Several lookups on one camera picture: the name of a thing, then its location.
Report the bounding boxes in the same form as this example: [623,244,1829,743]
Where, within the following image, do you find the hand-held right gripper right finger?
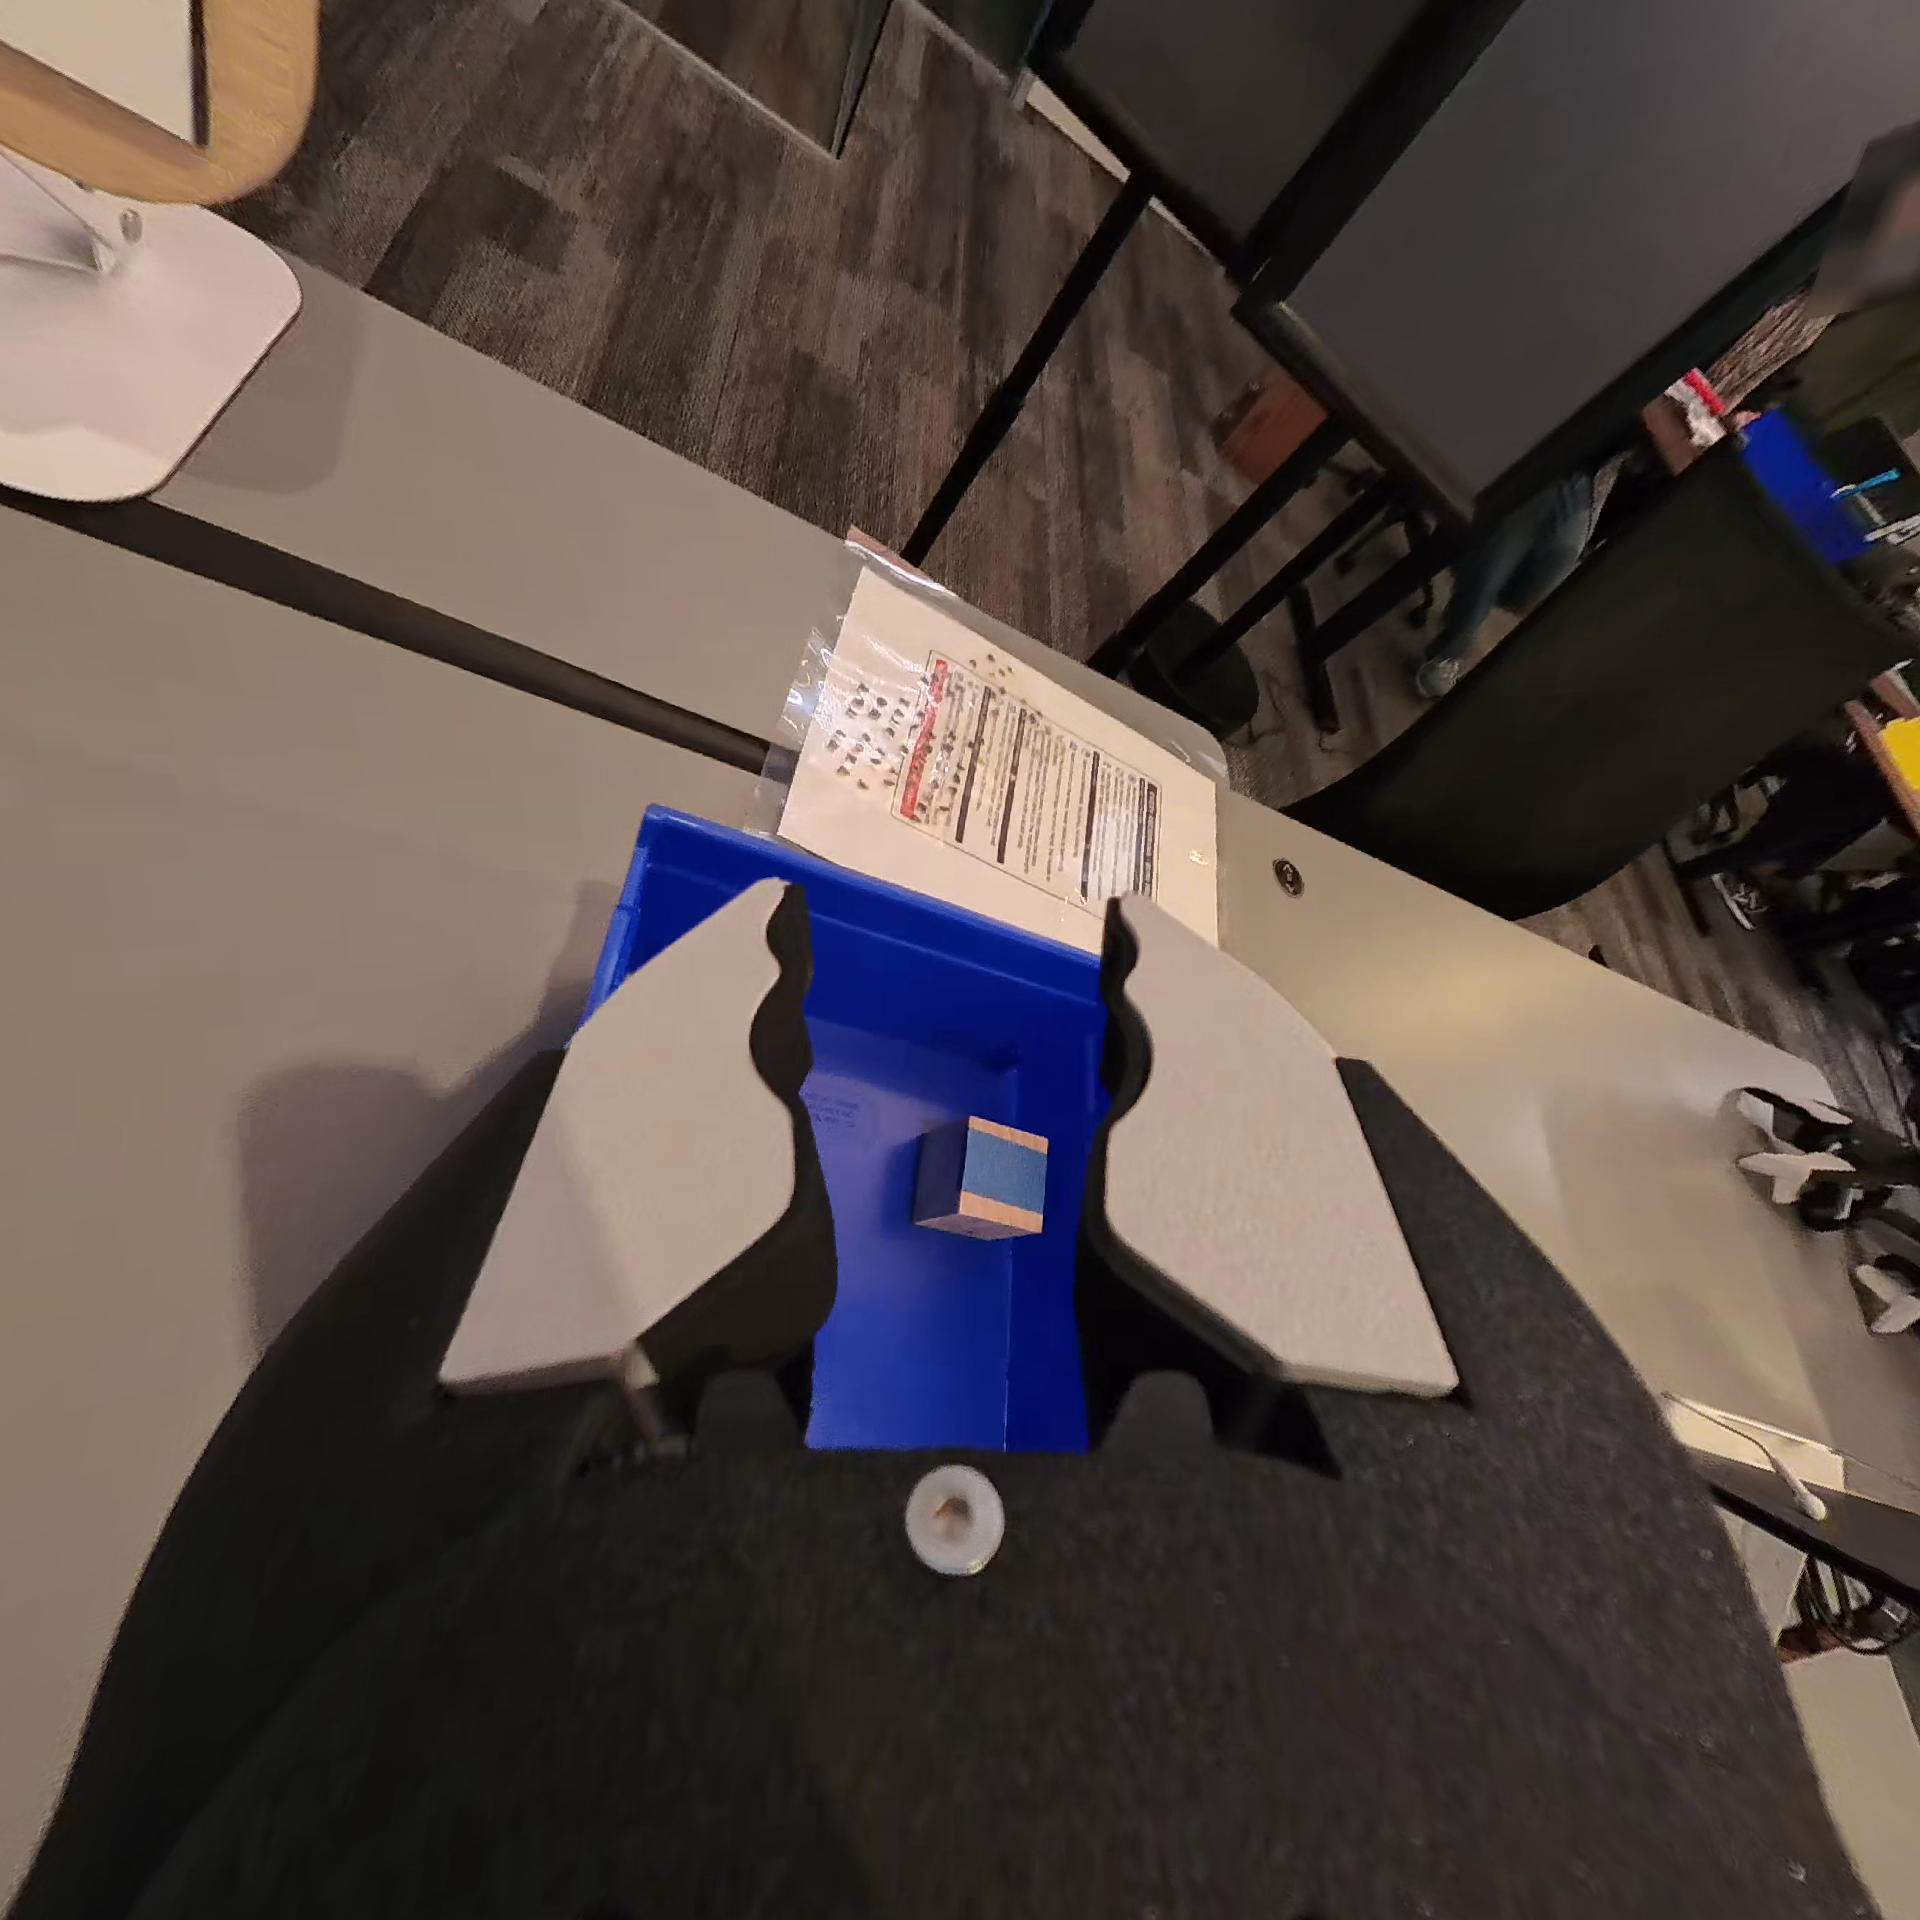
[1075,896,1464,1444]

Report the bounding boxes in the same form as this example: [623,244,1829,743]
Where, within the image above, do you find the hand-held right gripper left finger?
[435,878,842,1444]

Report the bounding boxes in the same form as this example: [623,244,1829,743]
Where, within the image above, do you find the blue-taped wooden cube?
[911,1113,1052,1243]

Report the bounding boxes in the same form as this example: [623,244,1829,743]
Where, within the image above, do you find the blue plastic bin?
[567,803,1120,1455]
[1732,412,1877,566]

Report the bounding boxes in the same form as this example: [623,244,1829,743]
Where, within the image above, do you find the printed sheet in plastic bag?
[757,526,1226,951]

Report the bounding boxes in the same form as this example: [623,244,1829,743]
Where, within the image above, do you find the white and black device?
[1732,1083,1920,1340]

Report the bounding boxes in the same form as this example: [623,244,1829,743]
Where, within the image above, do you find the black waste bin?
[1131,600,1261,737]

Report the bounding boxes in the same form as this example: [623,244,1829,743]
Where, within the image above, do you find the black office chair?
[1290,442,1907,924]

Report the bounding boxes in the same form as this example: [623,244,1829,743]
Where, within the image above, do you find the brown box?
[1216,375,1329,467]

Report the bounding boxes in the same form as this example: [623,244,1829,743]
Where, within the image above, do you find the white stand base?
[0,152,305,505]

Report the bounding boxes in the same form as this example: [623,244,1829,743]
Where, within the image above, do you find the black framed table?
[900,0,1920,737]

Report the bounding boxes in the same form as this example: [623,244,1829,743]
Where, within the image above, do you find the wooden clipboard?
[0,0,325,208]

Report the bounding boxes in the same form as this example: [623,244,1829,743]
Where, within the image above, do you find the white cable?
[1657,1394,1841,1524]

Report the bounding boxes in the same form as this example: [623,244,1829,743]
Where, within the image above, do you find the black cables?
[1776,1545,1920,1659]

